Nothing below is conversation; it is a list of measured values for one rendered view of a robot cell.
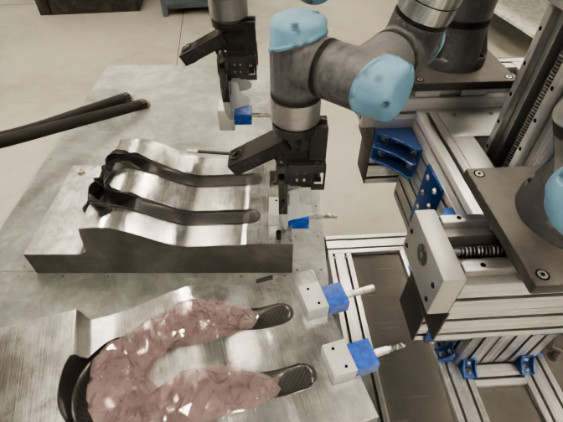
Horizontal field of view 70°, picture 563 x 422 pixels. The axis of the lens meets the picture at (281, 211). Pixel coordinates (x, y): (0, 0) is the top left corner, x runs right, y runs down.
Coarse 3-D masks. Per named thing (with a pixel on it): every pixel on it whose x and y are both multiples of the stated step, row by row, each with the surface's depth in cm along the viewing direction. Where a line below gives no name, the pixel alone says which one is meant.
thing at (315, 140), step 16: (272, 128) 61; (320, 128) 60; (288, 144) 63; (304, 144) 63; (320, 144) 62; (288, 160) 64; (304, 160) 64; (320, 160) 64; (288, 176) 65; (304, 176) 66; (320, 176) 67
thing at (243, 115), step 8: (224, 112) 91; (232, 112) 91; (240, 112) 92; (248, 112) 92; (256, 112) 94; (264, 112) 94; (224, 120) 92; (232, 120) 92; (240, 120) 93; (248, 120) 93; (224, 128) 94; (232, 128) 94
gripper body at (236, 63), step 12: (216, 24) 77; (228, 24) 76; (240, 24) 77; (252, 24) 77; (228, 36) 79; (240, 36) 80; (252, 36) 79; (228, 48) 81; (240, 48) 81; (252, 48) 81; (228, 60) 81; (240, 60) 81; (252, 60) 81; (228, 72) 83; (240, 72) 84; (252, 72) 84
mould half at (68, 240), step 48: (144, 144) 85; (144, 192) 77; (192, 192) 82; (240, 192) 82; (48, 240) 76; (96, 240) 71; (144, 240) 71; (192, 240) 73; (240, 240) 73; (288, 240) 72
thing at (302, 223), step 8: (272, 200) 76; (272, 208) 74; (272, 216) 73; (312, 216) 76; (320, 216) 76; (328, 216) 76; (336, 216) 76; (272, 224) 75; (280, 224) 75; (288, 224) 75; (296, 224) 75; (304, 224) 75
